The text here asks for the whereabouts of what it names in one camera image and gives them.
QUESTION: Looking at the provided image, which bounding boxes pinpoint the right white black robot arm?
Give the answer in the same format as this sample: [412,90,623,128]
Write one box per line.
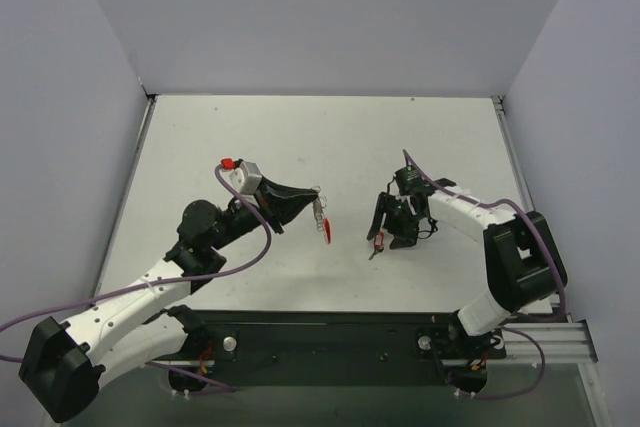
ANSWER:
[366,165,567,337]

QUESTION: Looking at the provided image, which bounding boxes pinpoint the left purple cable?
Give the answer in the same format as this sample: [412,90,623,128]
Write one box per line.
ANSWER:
[0,157,274,363]

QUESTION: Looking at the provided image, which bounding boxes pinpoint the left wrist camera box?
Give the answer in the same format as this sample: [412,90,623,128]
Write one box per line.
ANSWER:
[229,160,263,196]

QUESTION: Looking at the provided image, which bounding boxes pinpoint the purple cable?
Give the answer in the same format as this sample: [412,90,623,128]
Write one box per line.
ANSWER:
[402,148,571,401]
[0,157,274,363]

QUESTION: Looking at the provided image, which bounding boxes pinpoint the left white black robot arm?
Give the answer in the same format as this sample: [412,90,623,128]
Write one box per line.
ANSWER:
[19,170,319,423]

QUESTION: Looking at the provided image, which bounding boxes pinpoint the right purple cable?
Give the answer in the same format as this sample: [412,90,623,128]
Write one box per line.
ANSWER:
[402,148,571,401]

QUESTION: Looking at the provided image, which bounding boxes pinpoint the red tagged key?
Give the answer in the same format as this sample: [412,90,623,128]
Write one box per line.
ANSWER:
[369,231,385,260]

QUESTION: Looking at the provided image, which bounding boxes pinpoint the red round key tag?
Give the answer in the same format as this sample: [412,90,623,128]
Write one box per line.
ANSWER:
[323,218,332,245]

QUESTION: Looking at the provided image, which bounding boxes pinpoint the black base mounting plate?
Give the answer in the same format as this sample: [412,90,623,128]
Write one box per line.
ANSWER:
[160,307,506,390]

